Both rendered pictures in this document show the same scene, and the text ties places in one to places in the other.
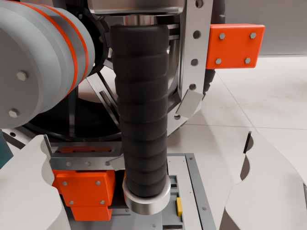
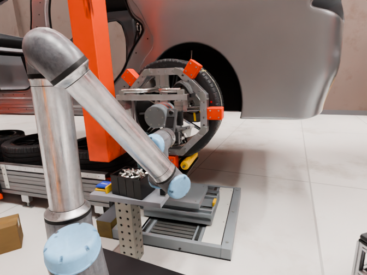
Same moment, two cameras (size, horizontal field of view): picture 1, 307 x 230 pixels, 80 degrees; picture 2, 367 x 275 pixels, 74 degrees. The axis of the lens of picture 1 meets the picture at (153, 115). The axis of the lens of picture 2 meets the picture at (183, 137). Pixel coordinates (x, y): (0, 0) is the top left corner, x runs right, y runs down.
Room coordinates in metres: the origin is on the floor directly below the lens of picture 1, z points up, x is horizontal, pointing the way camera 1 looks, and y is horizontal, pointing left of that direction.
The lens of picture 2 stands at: (-1.06, -0.37, 1.07)
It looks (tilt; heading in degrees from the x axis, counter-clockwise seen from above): 14 degrees down; 17
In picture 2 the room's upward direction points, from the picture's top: 2 degrees counter-clockwise
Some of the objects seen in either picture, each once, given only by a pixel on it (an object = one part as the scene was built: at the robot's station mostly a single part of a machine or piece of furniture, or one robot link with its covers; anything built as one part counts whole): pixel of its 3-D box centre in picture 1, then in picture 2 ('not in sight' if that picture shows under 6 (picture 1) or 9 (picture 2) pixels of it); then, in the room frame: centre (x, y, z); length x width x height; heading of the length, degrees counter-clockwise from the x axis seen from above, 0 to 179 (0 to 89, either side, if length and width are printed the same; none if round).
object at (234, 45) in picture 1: (227, 45); (215, 113); (0.36, -0.14, 0.85); 0.09 x 0.08 x 0.07; 90
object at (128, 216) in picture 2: not in sight; (130, 227); (0.04, 0.32, 0.21); 0.10 x 0.10 x 0.42; 0
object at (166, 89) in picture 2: not in sight; (172, 83); (0.23, 0.08, 1.03); 0.19 x 0.18 x 0.11; 0
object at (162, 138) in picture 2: not in sight; (157, 144); (-0.20, 0.01, 0.81); 0.12 x 0.09 x 0.10; 0
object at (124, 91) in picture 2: not in sight; (140, 84); (0.24, 0.28, 1.03); 0.19 x 0.18 x 0.11; 0
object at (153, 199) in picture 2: not in sight; (131, 193); (0.04, 0.29, 0.44); 0.43 x 0.17 x 0.03; 90
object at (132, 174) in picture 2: not in sight; (133, 181); (0.04, 0.27, 0.51); 0.20 x 0.14 x 0.13; 82
